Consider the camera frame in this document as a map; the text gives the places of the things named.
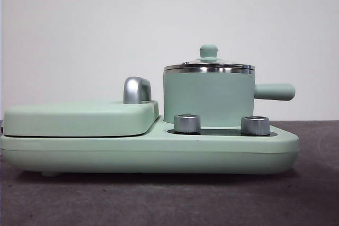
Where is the mint green grill cover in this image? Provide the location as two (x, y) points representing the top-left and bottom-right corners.
(2, 100), (160, 137)

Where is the mint green breakfast maker base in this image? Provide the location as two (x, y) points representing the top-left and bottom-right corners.
(0, 116), (300, 178)

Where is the silver grill cover handle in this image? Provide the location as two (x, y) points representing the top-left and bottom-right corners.
(122, 76), (153, 104)

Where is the mint green steamer pot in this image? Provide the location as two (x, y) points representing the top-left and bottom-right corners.
(162, 66), (296, 129)

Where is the glass lid with green knob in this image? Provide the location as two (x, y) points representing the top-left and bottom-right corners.
(163, 44), (256, 69)

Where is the silver control knob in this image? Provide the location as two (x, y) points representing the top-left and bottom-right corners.
(240, 115), (271, 135)
(173, 114), (201, 134)

